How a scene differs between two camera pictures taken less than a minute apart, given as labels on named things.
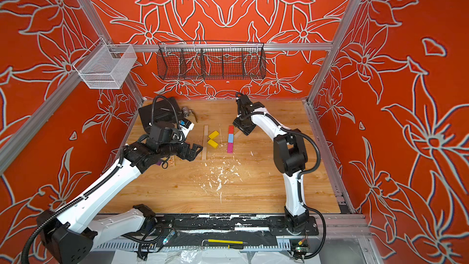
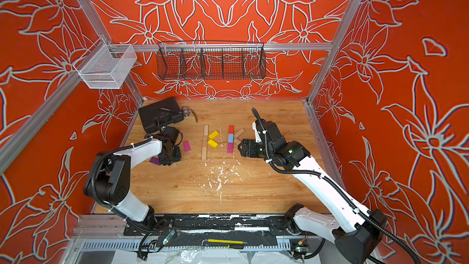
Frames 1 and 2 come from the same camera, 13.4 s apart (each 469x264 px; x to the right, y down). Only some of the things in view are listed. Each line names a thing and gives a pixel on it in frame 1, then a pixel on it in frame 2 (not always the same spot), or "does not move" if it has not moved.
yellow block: [213, 143] does not move
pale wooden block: [238, 134] does not move
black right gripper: [240, 118] to [253, 151]
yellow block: [214, 134] does not move
